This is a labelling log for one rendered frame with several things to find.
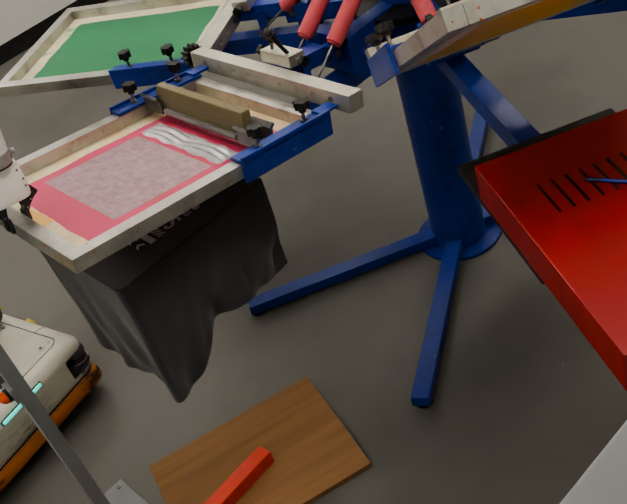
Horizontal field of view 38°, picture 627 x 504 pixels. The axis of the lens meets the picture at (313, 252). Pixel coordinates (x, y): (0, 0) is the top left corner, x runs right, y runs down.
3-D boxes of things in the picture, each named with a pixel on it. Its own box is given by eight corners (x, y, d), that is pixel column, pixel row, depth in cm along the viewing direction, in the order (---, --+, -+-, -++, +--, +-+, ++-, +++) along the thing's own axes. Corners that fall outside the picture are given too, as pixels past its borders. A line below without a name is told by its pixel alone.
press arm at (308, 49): (285, 83, 258) (282, 67, 255) (271, 79, 262) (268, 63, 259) (328, 61, 267) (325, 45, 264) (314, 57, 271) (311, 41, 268)
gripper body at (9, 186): (6, 147, 213) (22, 188, 219) (-33, 166, 208) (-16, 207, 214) (21, 155, 208) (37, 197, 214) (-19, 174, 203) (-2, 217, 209)
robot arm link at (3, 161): (4, 140, 212) (8, 151, 214) (-31, 156, 208) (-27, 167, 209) (19, 148, 207) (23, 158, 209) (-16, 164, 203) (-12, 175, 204)
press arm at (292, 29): (89, 72, 337) (83, 58, 333) (96, 64, 341) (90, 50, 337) (415, 35, 292) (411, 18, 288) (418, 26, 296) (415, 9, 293)
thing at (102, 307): (181, 408, 242) (118, 292, 216) (93, 344, 272) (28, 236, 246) (189, 400, 244) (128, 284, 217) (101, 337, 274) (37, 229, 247)
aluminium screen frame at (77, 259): (77, 274, 198) (72, 260, 196) (-37, 201, 237) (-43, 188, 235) (331, 128, 239) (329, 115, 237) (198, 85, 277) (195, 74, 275)
